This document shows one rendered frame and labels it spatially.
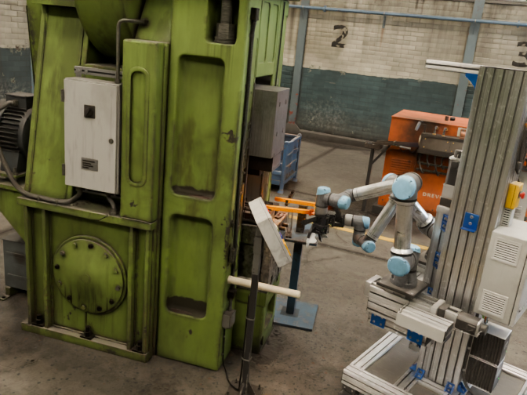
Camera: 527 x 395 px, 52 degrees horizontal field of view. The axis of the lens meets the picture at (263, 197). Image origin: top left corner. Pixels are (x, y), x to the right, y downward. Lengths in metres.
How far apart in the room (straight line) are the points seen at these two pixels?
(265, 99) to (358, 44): 7.95
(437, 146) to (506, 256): 3.77
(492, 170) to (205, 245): 1.67
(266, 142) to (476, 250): 1.32
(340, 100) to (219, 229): 8.24
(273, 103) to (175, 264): 1.16
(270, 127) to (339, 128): 8.07
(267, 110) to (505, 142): 1.29
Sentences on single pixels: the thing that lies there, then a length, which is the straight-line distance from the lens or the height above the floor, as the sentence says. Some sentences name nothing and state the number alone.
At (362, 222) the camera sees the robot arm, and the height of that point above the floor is 1.02.
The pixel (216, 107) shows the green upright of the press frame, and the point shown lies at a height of 1.65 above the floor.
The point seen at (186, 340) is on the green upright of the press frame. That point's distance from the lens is 3.56.
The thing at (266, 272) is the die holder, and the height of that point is 0.62.
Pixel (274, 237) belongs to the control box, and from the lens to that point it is 2.75.
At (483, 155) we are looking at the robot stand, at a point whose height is 1.59.
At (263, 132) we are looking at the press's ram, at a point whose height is 1.51.
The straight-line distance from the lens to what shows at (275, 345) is 3.89.
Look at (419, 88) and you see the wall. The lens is 10.83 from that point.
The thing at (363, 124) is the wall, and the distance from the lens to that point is 11.08.
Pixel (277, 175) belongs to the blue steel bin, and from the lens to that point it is 7.31.
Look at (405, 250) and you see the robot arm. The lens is 2.90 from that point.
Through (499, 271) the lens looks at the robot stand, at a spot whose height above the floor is 1.03.
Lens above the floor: 2.09
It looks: 17 degrees down
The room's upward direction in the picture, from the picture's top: 6 degrees clockwise
